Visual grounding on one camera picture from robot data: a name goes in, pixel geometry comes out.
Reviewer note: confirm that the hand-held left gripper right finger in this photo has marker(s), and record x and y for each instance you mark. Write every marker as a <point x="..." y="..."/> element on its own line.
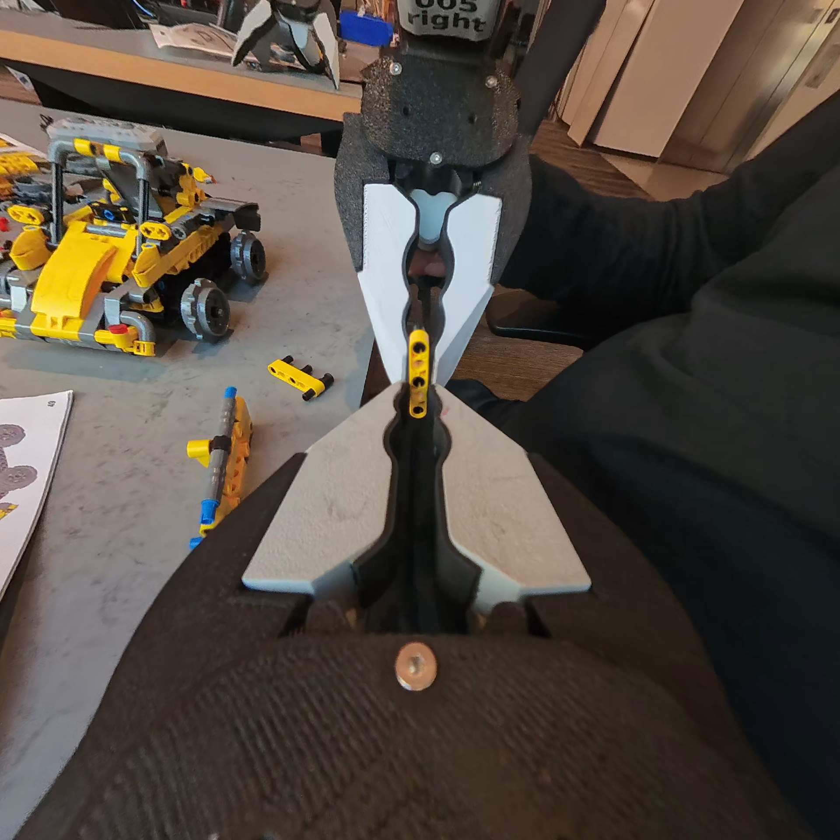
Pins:
<point x="512" y="518"/>

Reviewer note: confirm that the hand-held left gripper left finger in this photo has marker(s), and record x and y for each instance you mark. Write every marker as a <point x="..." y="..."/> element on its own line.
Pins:
<point x="328" y="512"/>

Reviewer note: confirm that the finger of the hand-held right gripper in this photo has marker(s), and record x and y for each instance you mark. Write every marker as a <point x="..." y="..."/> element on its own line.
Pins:
<point x="476" y="262"/>
<point x="384" y="262"/>

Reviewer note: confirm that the yellow brick beam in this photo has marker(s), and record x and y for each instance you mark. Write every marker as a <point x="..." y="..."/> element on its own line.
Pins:
<point x="289" y="371"/>
<point x="418" y="367"/>

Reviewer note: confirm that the yellow panel with grey axle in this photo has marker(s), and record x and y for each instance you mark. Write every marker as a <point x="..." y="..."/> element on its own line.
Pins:
<point x="237" y="446"/>

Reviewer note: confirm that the person's right forearm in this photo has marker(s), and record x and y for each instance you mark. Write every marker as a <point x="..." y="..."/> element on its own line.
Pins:
<point x="623" y="243"/>

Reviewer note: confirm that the blue box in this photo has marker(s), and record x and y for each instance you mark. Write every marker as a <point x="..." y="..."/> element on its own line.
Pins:
<point x="361" y="29"/>

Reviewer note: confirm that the black flat panel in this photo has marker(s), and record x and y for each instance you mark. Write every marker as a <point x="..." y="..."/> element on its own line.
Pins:
<point x="558" y="52"/>

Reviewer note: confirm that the spare grey black gripper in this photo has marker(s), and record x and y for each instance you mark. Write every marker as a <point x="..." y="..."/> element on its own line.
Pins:
<point x="289" y="39"/>

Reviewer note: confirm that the person's black clothing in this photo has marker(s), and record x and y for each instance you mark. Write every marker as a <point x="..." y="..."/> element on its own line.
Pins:
<point x="722" y="525"/>

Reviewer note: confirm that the printed paper sheet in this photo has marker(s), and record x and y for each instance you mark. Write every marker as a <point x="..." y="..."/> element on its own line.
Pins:
<point x="190" y="39"/>

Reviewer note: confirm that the long wood-edged table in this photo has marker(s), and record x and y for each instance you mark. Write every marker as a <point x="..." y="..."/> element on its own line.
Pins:
<point x="164" y="56"/>

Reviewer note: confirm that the brick instruction booklet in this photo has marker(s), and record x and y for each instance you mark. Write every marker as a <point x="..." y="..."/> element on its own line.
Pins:
<point x="33" y="472"/>

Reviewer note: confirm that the yellow grey brick vehicle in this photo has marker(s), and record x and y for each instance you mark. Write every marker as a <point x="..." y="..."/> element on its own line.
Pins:
<point x="72" y="275"/>

